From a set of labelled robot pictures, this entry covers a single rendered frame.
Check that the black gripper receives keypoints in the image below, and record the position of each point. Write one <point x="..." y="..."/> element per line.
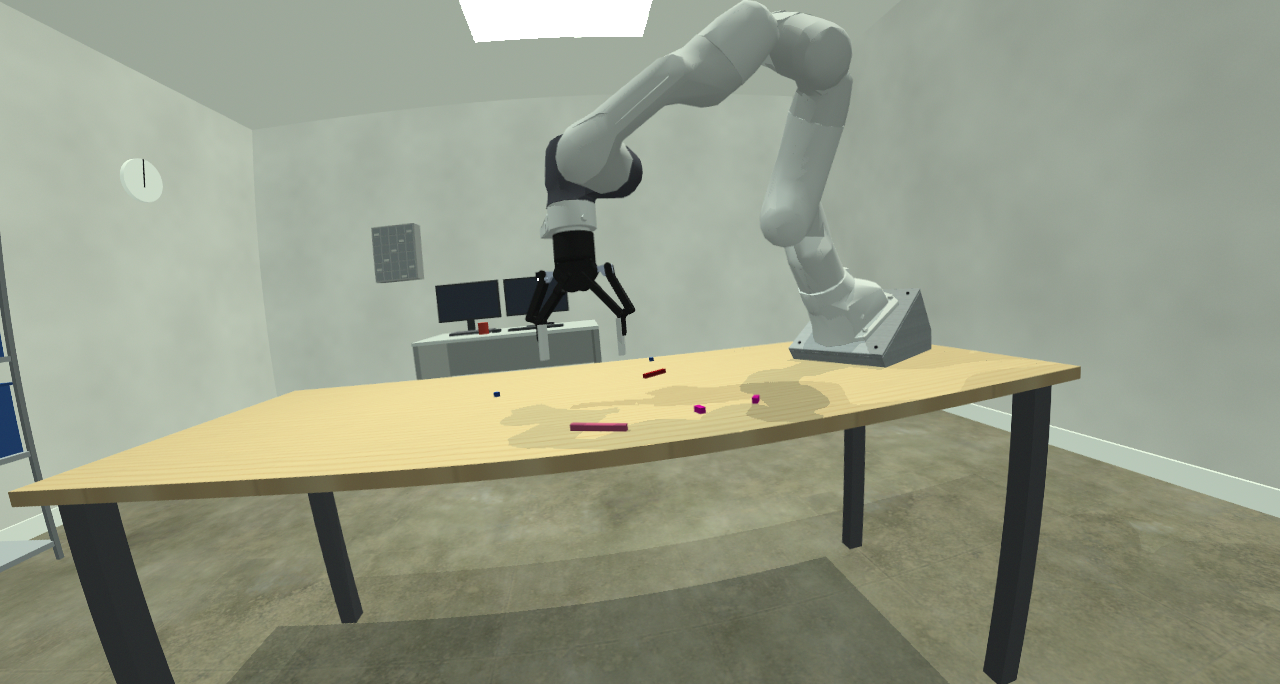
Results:
<point x="576" y="271"/>

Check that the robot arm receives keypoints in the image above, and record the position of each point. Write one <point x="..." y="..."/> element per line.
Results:
<point x="710" y="67"/>

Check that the pink rod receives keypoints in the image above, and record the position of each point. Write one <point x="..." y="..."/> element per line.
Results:
<point x="612" y="427"/>

